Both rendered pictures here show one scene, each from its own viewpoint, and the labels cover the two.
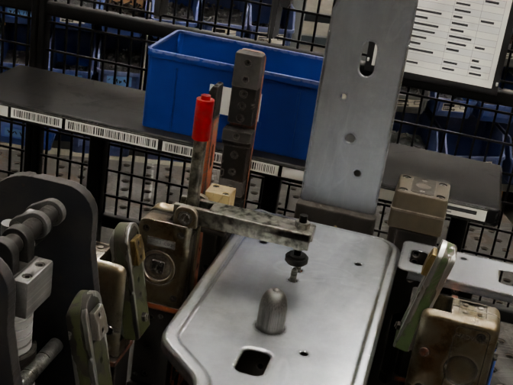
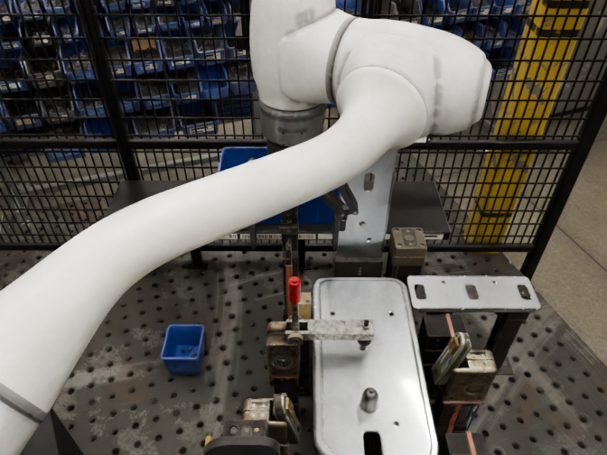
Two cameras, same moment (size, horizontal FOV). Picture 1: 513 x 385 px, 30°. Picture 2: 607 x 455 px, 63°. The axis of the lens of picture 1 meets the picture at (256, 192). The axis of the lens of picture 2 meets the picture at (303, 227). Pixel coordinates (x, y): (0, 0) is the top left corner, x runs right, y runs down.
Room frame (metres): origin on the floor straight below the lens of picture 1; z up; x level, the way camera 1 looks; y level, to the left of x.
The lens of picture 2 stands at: (0.50, 0.17, 1.88)
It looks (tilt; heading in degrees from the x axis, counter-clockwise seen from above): 42 degrees down; 349
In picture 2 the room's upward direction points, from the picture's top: straight up
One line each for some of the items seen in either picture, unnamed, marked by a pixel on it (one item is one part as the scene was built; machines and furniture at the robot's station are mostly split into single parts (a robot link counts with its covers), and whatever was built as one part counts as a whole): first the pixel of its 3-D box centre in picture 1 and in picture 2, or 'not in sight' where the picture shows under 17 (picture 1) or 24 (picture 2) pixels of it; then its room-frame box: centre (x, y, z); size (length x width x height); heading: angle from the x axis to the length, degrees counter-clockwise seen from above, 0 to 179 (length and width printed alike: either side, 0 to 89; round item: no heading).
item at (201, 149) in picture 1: (198, 156); (294, 307); (1.09, 0.08, 1.13); 0.04 x 0.02 x 0.16; 169
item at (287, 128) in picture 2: not in sight; (293, 116); (1.10, 0.07, 1.54); 0.09 x 0.09 x 0.06
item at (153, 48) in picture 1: (246, 93); (279, 185); (1.53, 0.04, 1.10); 0.30 x 0.17 x 0.13; 80
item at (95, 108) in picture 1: (232, 137); (275, 208); (1.53, 0.05, 1.02); 0.90 x 0.22 x 0.03; 79
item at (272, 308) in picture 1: (272, 313); (369, 399); (0.94, -0.04, 1.02); 0.03 x 0.03 x 0.07
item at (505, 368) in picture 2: not in sight; (503, 332); (1.15, -0.46, 0.84); 0.11 x 0.06 x 0.29; 79
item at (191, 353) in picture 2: not in sight; (185, 350); (1.31, 0.34, 0.74); 0.11 x 0.10 x 0.09; 169
